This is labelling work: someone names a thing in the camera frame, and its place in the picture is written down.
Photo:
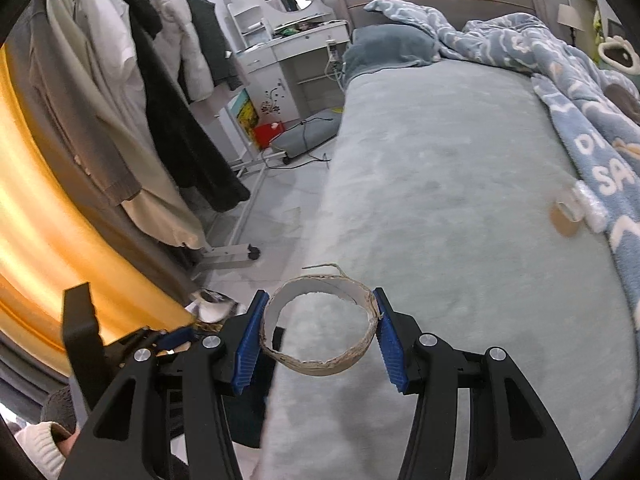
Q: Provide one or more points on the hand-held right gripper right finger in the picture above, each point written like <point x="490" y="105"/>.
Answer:
<point x="392" y="355"/>

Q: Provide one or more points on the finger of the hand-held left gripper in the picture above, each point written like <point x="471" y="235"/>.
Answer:
<point x="177" y="339"/>

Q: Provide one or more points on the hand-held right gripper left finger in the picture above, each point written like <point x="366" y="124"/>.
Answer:
<point x="247" y="350"/>

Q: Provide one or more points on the silver wrapper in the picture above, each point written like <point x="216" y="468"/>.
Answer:
<point x="215" y="305"/>

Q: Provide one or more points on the person's left forearm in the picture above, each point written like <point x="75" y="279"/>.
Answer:
<point x="40" y="447"/>

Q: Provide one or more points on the dark fuzzy cloth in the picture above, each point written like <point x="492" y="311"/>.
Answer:
<point x="57" y="405"/>

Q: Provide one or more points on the light grey curtain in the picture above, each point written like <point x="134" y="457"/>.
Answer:
<point x="25" y="385"/>

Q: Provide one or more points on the white clothes rack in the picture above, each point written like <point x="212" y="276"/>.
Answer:
<point x="227" y="256"/>

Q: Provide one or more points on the orange curtain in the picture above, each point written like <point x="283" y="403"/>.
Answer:
<point x="40" y="240"/>

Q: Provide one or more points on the cream hanging garment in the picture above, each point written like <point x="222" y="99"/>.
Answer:
<point x="165" y="215"/>

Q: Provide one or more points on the bed with fuzzy sheet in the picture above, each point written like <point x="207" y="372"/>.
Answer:
<point x="425" y="185"/>

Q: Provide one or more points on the black fuzzy coat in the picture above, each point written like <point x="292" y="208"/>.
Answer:
<point x="195" y="150"/>

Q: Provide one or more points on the red box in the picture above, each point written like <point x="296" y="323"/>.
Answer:
<point x="267" y="136"/>

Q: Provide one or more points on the grey floor cushion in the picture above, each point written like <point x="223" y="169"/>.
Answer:
<point x="310" y="135"/>

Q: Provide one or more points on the colourful picture board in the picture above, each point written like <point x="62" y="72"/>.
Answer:
<point x="246" y="115"/>

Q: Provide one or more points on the grey knit cardigan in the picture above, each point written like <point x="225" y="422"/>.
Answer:
<point x="65" y="100"/>

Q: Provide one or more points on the clear plastic roll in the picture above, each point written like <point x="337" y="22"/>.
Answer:
<point x="592" y="205"/>

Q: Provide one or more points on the white vanity dresser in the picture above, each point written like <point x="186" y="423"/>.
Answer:
<point x="265" y="65"/>

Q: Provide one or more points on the white puffer jacket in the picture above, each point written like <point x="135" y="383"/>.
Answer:
<point x="185" y="50"/>

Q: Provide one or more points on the blue printed blanket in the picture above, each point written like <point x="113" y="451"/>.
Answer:
<point x="590" y="125"/>

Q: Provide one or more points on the white power strip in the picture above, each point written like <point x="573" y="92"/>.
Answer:
<point x="332" y="57"/>

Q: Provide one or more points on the white shirt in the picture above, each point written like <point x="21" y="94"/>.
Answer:
<point x="107" y="35"/>

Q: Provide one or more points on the blue-grey pillow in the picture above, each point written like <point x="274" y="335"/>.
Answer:
<point x="385" y="47"/>

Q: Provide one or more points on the dark grey vest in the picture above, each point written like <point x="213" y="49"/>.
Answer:
<point x="205" y="25"/>

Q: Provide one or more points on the white shade lamp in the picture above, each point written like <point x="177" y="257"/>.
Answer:
<point x="568" y="15"/>

